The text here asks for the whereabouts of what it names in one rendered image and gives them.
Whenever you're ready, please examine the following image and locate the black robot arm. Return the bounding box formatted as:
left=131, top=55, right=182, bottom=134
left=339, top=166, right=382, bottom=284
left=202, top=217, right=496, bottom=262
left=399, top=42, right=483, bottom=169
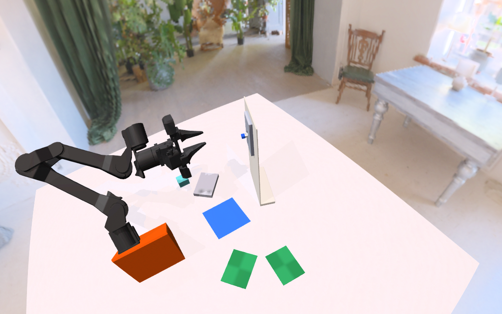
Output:
left=15, top=123, right=182, bottom=254

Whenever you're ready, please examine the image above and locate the teal cube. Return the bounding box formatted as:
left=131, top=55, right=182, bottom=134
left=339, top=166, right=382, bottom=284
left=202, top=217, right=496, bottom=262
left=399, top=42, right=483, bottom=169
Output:
left=176, top=175, right=190, bottom=188

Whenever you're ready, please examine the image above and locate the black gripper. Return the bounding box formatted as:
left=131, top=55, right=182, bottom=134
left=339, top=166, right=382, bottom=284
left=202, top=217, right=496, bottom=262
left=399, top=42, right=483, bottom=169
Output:
left=151, top=114, right=206, bottom=179

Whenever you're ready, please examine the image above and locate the blue flat square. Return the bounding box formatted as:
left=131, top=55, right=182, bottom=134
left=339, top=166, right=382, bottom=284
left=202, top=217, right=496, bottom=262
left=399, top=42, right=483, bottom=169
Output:
left=203, top=198, right=250, bottom=239

